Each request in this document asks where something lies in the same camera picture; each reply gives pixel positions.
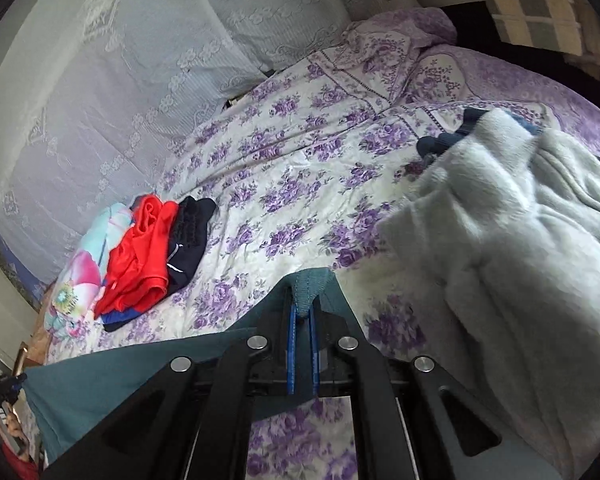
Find bed with purple floral sheet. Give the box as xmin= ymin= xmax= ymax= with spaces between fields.
xmin=30 ymin=7 xmax=600 ymax=480

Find red garment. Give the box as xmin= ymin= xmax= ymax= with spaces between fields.
xmin=94 ymin=195 xmax=181 ymax=318

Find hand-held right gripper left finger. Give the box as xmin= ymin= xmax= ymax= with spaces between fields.
xmin=42 ymin=285 xmax=301 ymax=480

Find black garment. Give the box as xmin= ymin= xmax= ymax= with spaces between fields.
xmin=165 ymin=197 xmax=218 ymax=296

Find grey fleece blanket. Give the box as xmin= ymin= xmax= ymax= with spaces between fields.
xmin=377 ymin=109 xmax=600 ymax=480

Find dark blue garment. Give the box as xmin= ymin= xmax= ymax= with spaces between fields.
xmin=416 ymin=107 xmax=543 ymax=158

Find folded turquoise floral quilt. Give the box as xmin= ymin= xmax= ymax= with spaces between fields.
xmin=42 ymin=203 xmax=141 ymax=346

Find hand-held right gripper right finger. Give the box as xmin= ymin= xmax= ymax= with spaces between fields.
xmin=307 ymin=302 xmax=563 ymax=480

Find teal pants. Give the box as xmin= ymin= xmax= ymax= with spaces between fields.
xmin=22 ymin=267 xmax=366 ymax=466

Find checked pillow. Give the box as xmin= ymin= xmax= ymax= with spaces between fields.
xmin=467 ymin=0 xmax=600 ymax=68

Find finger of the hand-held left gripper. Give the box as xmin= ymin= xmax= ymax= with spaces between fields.
xmin=0 ymin=372 xmax=28 ymax=407

